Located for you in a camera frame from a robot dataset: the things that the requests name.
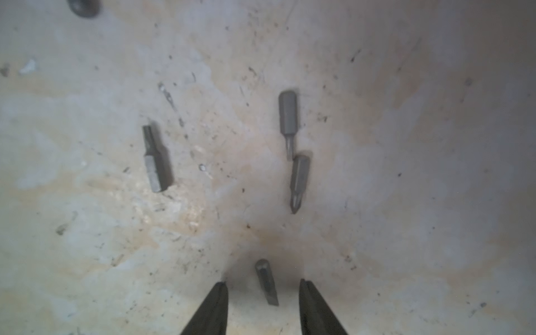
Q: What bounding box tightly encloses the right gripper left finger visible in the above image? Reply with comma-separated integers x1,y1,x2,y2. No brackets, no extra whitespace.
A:
181,281,229,335

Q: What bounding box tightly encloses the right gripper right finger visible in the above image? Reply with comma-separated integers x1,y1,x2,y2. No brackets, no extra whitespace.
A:
299,279,348,335

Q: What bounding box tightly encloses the screwdriver bit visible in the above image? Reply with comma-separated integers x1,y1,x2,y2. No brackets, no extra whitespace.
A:
255,259,279,307
67,0,101,19
142,125,169,193
279,90,298,161
290,154,311,214

